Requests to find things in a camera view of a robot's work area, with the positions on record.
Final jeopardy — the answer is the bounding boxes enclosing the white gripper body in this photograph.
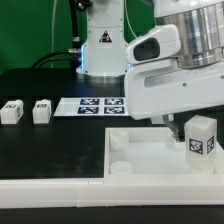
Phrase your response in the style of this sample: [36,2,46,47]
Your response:
[124,24,224,120]

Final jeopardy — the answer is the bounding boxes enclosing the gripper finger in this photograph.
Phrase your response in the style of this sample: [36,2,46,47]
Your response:
[162,115,180,142]

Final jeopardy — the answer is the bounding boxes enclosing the white square tabletop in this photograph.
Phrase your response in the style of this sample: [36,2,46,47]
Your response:
[104,127,224,180]

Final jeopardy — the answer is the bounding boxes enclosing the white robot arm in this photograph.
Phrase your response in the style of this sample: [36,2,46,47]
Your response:
[77,0,224,125]

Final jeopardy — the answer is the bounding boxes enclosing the tag sheet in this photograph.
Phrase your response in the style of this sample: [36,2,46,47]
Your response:
[54,97,128,117]

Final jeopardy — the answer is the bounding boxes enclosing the white front fence wall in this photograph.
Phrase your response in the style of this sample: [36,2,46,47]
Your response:
[0,175,224,208]

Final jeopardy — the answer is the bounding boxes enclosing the white thin cable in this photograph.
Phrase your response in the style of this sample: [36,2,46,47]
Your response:
[50,0,58,69]

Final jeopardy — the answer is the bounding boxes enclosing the black thick cable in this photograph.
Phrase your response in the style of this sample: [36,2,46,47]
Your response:
[68,0,83,51]

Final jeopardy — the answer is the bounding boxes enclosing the black hose cables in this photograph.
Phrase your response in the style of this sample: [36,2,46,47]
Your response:
[31,48,83,69]

